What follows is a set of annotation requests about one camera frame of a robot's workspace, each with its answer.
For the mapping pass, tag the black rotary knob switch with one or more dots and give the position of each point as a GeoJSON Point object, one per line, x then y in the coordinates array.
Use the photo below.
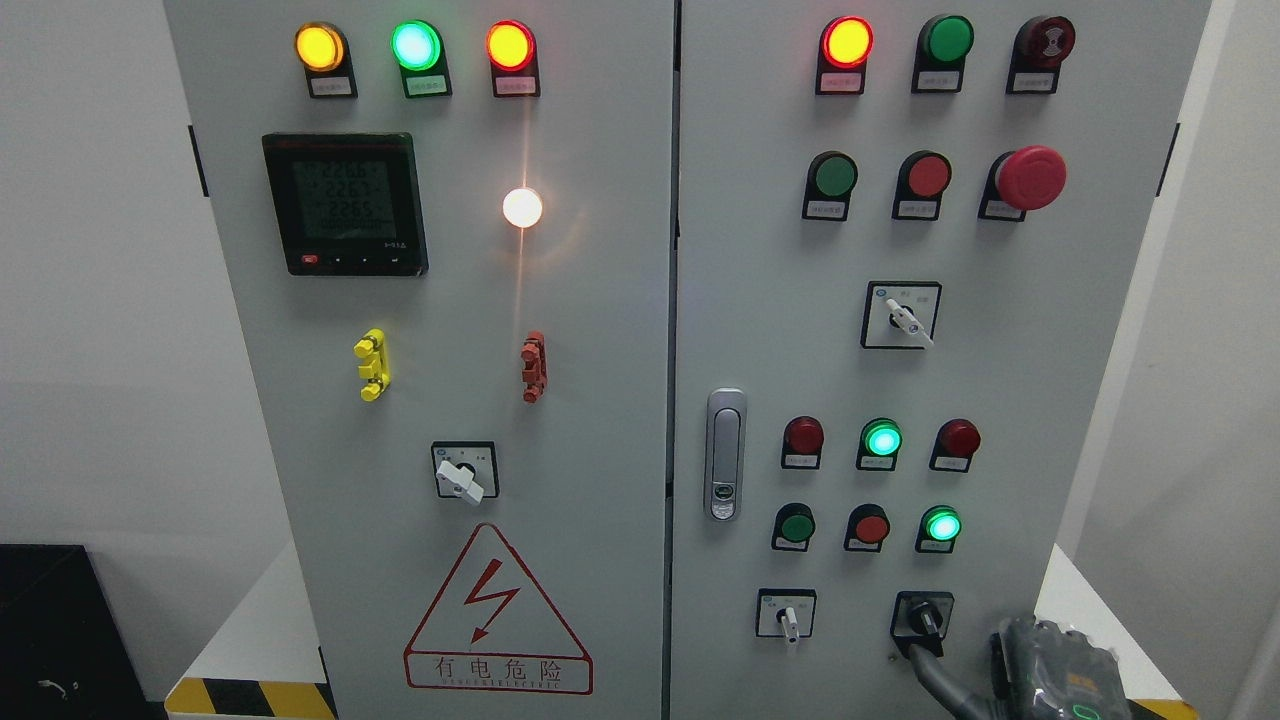
{"type": "Point", "coordinates": [921, 618]}

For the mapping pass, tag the red terminal connector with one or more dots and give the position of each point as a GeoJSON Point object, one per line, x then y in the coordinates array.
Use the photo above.
{"type": "Point", "coordinates": [534, 373]}

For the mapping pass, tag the dark red indicator light left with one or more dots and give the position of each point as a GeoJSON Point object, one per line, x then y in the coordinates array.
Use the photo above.
{"type": "Point", "coordinates": [802, 444]}

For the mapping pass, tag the dark red indicator light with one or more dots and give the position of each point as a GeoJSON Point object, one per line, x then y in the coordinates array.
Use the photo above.
{"type": "Point", "coordinates": [802, 444]}
{"type": "Point", "coordinates": [955, 446]}

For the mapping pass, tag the white lit indicator light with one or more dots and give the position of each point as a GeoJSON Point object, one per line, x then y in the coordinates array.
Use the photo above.
{"type": "Point", "coordinates": [522, 207]}

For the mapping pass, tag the grey left cabinet door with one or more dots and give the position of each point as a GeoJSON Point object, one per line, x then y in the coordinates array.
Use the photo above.
{"type": "Point", "coordinates": [583, 470]}

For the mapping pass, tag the grey cabinet door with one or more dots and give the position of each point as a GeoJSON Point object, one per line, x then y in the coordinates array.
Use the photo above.
{"type": "Point", "coordinates": [772, 304]}
{"type": "Point", "coordinates": [583, 470]}

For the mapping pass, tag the green lit indicator middle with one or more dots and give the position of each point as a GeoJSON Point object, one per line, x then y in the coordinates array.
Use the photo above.
{"type": "Point", "coordinates": [880, 442]}

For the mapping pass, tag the yellow terminal connector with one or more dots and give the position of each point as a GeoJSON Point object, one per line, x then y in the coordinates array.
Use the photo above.
{"type": "Point", "coordinates": [373, 364]}

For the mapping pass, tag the green push button second row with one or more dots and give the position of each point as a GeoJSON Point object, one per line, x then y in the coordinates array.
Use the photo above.
{"type": "Point", "coordinates": [828, 187]}

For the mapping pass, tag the red push button lower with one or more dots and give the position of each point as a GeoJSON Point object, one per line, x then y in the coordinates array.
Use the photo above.
{"type": "Point", "coordinates": [867, 529]}

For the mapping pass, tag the grey right cabinet door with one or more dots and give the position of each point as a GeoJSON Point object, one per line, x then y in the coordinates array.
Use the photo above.
{"type": "Point", "coordinates": [772, 304]}

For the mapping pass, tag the red electric hazard warning sticker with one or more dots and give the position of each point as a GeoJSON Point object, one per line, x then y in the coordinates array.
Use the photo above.
{"type": "Point", "coordinates": [492, 628]}

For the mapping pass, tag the dark red indicator light right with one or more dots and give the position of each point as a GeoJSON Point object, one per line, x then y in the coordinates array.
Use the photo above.
{"type": "Point", "coordinates": [955, 446]}

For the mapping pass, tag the black digital power meter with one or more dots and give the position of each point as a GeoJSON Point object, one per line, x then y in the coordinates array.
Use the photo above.
{"type": "Point", "coordinates": [347, 203]}

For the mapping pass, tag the red push button second row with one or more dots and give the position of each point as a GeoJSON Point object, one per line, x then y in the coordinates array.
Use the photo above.
{"type": "Point", "coordinates": [923, 178]}

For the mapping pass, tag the red lit indicator light left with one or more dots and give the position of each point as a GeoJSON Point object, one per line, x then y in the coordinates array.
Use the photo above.
{"type": "Point", "coordinates": [513, 55]}

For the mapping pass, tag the red lit indicator light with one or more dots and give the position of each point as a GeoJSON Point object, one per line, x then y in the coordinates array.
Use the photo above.
{"type": "Point", "coordinates": [843, 52]}
{"type": "Point", "coordinates": [513, 55]}

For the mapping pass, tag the green lit push button lower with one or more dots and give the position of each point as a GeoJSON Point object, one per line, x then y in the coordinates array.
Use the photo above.
{"type": "Point", "coordinates": [938, 530]}

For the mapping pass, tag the red lit indicator light right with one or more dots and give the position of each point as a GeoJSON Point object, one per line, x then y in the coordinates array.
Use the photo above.
{"type": "Point", "coordinates": [843, 52]}

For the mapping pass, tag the green lit indicator light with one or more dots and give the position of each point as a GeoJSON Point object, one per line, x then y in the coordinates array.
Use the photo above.
{"type": "Point", "coordinates": [423, 65]}

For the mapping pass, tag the red emergency stop mushroom button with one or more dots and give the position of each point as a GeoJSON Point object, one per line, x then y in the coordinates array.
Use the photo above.
{"type": "Point", "coordinates": [1022, 180]}

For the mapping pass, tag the yellow indicator light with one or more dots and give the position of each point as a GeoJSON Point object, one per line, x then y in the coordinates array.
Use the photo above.
{"type": "Point", "coordinates": [324, 54]}

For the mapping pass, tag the white platform with hazard stripes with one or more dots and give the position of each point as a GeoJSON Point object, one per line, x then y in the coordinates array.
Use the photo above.
{"type": "Point", "coordinates": [264, 662]}

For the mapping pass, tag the dark red buzzer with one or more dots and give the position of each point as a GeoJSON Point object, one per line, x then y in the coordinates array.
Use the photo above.
{"type": "Point", "coordinates": [1041, 46]}

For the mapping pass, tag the black box on floor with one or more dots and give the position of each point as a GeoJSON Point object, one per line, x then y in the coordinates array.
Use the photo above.
{"type": "Point", "coordinates": [61, 654]}

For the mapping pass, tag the silver door handle lock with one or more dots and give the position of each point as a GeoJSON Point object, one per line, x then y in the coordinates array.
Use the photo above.
{"type": "Point", "coordinates": [726, 411]}

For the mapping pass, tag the white selector switch left door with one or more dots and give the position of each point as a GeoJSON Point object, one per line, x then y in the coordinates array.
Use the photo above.
{"type": "Point", "coordinates": [466, 470]}

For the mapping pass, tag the white selector switch upper right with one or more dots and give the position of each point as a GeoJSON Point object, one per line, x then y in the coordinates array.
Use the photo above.
{"type": "Point", "coordinates": [900, 315]}

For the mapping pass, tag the white selector switch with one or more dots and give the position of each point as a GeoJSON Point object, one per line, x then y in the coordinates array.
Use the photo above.
{"type": "Point", "coordinates": [785, 615]}
{"type": "Point", "coordinates": [900, 315]}

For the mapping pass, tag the white selector switch lower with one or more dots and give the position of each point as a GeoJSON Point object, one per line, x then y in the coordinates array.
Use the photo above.
{"type": "Point", "coordinates": [785, 615]}

